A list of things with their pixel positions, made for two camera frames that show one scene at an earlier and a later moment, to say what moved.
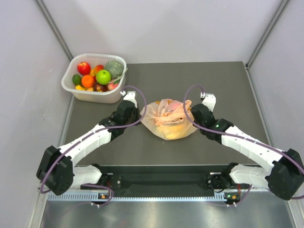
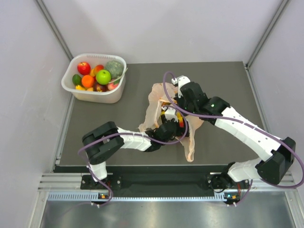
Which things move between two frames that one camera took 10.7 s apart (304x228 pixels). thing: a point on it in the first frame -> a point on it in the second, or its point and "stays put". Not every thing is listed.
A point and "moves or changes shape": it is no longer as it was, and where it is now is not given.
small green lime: x=76 y=79 stays put
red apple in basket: x=84 y=68 stays put
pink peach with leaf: x=111 y=86 stays put
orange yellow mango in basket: x=93 y=71 stays put
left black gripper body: x=134 y=118 -> x=180 y=131
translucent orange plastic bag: x=170 y=119 moves or changes shape
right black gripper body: x=198 y=123 -> x=181 y=102
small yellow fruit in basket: x=79 y=87 stays put
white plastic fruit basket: x=113 y=96 stays put
